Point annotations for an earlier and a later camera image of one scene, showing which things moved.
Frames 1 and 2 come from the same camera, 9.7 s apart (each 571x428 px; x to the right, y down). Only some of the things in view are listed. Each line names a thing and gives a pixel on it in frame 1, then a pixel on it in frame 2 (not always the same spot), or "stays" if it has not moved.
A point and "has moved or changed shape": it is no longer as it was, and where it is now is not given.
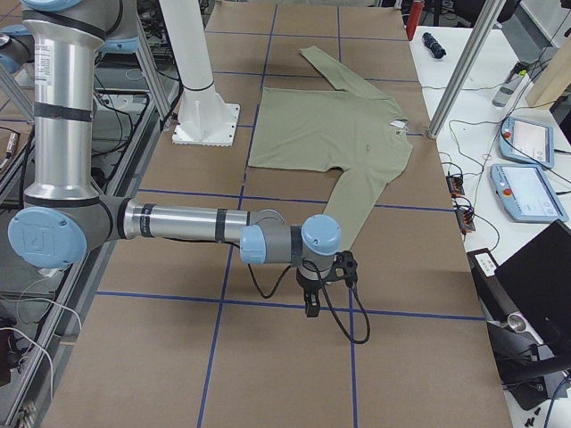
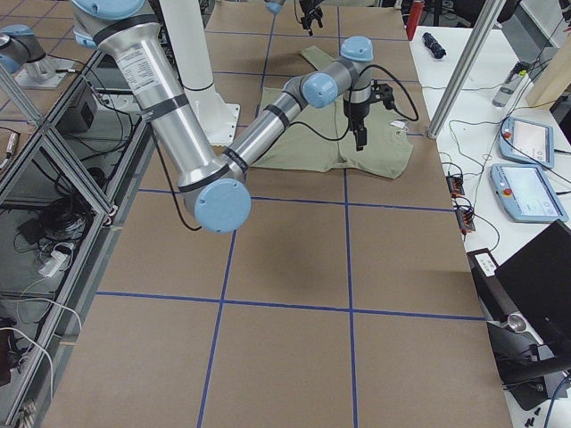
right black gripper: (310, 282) -> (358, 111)
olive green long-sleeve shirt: (350, 128) has moved or changed shape
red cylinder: (415, 16) stays
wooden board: (555, 75) stays
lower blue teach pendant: (525, 193) stays
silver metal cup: (517, 322) stays
